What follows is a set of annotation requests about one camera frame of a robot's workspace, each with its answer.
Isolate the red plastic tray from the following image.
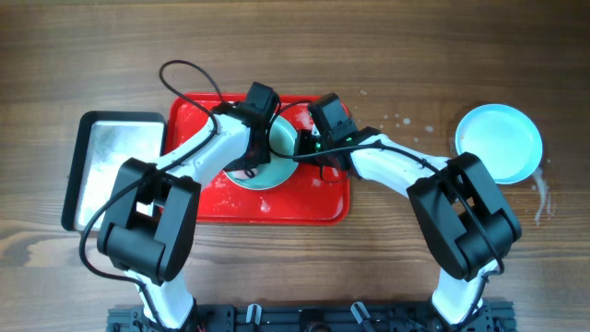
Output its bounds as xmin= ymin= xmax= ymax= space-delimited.
xmin=165 ymin=98 xmax=350 ymax=226

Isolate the pink sponge with green scourer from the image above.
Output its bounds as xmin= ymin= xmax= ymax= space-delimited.
xmin=230 ymin=169 xmax=256 ymax=180

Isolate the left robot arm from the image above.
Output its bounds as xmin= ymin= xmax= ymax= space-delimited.
xmin=97 ymin=83 xmax=279 ymax=331

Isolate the light blue plate top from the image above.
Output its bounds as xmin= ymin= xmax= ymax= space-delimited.
xmin=454 ymin=103 xmax=543 ymax=168

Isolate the light blue plate with sauce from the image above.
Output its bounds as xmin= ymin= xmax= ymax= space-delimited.
xmin=221 ymin=114 xmax=301 ymax=192

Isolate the black tray with soapy water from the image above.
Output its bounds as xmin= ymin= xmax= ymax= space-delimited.
xmin=61 ymin=111 xmax=166 ymax=231

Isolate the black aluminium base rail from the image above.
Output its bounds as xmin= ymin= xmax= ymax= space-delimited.
xmin=105 ymin=300 xmax=517 ymax=332

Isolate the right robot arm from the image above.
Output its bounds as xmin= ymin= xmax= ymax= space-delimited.
xmin=296 ymin=93 xmax=522 ymax=329

